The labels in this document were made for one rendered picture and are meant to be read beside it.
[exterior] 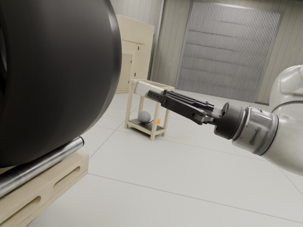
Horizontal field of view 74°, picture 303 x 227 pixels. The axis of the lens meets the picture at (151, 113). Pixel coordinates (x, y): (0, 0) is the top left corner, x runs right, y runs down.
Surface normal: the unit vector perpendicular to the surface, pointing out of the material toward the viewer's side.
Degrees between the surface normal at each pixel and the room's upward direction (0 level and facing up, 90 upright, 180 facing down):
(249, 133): 90
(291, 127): 39
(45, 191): 90
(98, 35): 76
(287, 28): 90
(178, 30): 90
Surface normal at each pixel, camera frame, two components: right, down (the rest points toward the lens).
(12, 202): 0.15, -0.95
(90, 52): 0.95, 0.12
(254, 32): -0.15, 0.26
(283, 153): -0.62, 0.29
